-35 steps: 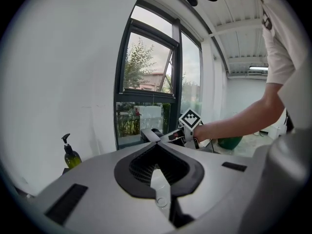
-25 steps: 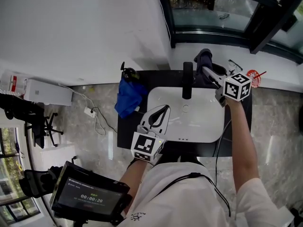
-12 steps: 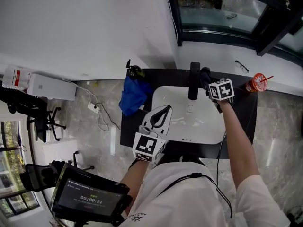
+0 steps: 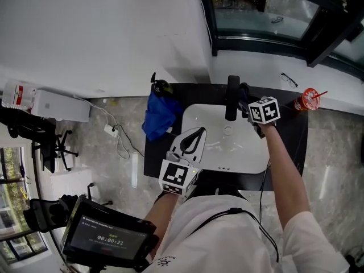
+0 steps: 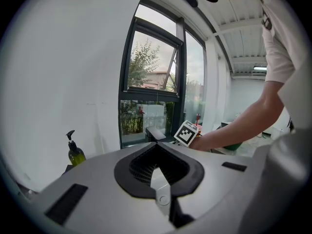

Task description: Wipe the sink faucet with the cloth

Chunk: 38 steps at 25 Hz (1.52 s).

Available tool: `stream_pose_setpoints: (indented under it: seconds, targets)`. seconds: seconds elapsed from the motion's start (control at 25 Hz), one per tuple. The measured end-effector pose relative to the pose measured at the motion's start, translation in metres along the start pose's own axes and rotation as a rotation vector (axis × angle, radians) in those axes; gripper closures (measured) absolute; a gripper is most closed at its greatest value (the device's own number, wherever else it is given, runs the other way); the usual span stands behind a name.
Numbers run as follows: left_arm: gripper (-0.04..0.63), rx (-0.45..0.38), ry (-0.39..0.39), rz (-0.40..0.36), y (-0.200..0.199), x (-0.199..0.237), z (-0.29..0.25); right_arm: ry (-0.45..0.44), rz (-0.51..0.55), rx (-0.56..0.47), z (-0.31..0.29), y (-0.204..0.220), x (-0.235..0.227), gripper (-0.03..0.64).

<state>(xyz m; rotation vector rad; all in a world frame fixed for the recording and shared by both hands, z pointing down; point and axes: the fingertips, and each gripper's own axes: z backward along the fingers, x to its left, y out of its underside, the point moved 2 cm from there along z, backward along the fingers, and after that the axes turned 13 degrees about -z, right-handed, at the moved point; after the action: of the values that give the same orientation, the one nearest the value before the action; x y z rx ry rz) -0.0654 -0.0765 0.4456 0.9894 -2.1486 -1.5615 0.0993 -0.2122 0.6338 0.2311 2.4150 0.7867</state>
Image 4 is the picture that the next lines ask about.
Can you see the white power strip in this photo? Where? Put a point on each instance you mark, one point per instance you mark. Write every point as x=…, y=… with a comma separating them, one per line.
x=111, y=130

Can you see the green soap pump bottle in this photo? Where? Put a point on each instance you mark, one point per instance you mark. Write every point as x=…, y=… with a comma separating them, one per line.
x=163, y=86

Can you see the red drink cup with straw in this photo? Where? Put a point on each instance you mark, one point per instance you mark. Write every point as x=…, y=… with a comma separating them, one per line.
x=308, y=99

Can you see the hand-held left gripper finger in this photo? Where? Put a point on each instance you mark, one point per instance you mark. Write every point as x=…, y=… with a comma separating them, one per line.
x=175, y=144
x=201, y=151

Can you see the person's left forearm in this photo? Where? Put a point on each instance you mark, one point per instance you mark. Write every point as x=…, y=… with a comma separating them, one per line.
x=160, y=220

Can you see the black mesh office chair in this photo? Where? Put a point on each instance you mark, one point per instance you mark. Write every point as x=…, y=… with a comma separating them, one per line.
x=45, y=215

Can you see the blue cloth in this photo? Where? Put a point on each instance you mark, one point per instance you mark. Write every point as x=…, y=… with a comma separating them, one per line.
x=160, y=115

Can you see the person's white shirt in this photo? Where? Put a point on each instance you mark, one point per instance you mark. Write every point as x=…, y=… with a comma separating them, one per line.
x=224, y=243

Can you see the dark framed window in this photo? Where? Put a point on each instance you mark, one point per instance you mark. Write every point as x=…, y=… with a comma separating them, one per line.
x=321, y=38
x=14, y=203

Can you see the dark wooden vanity cabinet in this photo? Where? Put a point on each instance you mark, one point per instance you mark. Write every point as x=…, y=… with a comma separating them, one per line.
x=287, y=152

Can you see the white sink basin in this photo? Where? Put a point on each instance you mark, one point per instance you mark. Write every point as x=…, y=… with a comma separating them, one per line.
x=244, y=152

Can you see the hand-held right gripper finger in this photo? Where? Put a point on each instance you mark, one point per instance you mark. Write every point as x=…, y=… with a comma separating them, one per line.
x=244, y=109

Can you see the dark grey cloth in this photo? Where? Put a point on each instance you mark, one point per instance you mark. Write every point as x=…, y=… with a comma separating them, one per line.
x=245, y=91

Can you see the black faucet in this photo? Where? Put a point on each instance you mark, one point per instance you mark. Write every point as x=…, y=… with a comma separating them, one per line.
x=232, y=98

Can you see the person's right forearm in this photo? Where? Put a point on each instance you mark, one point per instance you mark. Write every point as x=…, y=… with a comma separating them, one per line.
x=287, y=175

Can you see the black eyeglasses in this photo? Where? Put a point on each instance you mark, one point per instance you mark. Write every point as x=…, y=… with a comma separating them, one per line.
x=289, y=80

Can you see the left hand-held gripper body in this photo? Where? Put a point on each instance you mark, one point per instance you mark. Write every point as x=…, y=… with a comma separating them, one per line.
x=175, y=176

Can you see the black chest-mounted monitor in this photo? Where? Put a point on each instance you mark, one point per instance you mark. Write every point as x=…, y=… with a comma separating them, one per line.
x=108, y=240

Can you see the white box appliance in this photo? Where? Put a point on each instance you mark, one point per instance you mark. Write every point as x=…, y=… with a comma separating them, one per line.
x=61, y=107

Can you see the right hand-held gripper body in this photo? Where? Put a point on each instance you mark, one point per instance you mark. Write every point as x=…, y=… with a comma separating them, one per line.
x=266, y=111

